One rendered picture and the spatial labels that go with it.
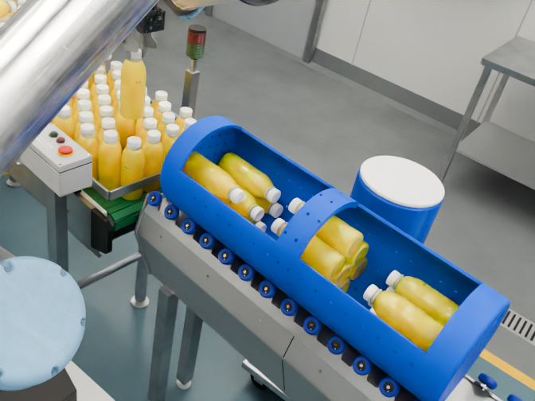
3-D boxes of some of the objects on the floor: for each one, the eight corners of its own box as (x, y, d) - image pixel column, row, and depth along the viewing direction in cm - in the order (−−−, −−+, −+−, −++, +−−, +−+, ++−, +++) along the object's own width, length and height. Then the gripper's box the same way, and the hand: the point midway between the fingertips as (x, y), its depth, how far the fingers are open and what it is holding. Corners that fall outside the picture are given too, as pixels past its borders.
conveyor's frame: (100, 410, 217) (105, 225, 165) (-92, 189, 294) (-131, 15, 241) (197, 345, 249) (226, 173, 196) (1, 161, 325) (-16, 1, 273)
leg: (154, 413, 220) (168, 298, 183) (145, 402, 223) (156, 287, 186) (166, 404, 224) (181, 290, 187) (157, 395, 227) (170, 280, 190)
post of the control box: (62, 395, 219) (53, 179, 161) (56, 388, 221) (45, 172, 163) (72, 389, 222) (66, 175, 163) (65, 382, 224) (58, 168, 165)
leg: (182, 392, 229) (201, 279, 193) (173, 383, 232) (189, 269, 195) (193, 384, 233) (213, 272, 197) (184, 375, 236) (202, 262, 199)
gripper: (137, -10, 139) (133, 72, 151) (174, -15, 147) (167, 64, 159) (115, -22, 143) (112, 59, 155) (153, -26, 151) (147, 52, 163)
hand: (134, 52), depth 158 cm, fingers closed on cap, 4 cm apart
